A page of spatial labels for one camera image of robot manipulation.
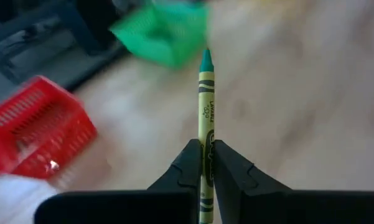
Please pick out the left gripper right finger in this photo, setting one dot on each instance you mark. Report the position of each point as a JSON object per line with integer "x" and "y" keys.
{"x": 242, "y": 193}

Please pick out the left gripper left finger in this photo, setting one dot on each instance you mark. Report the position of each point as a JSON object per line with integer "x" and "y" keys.
{"x": 174, "y": 199}

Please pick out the green crayon yellow-green wrapper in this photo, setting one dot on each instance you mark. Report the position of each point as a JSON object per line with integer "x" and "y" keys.
{"x": 206, "y": 109}

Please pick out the red plastic basket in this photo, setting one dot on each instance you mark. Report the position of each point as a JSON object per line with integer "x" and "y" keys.
{"x": 37, "y": 130}

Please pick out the green plastic basket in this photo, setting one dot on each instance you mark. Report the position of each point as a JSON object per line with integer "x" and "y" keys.
{"x": 161, "y": 34}

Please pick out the black aluminium rig frame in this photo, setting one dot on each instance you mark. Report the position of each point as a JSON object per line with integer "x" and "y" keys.
{"x": 105, "y": 65}

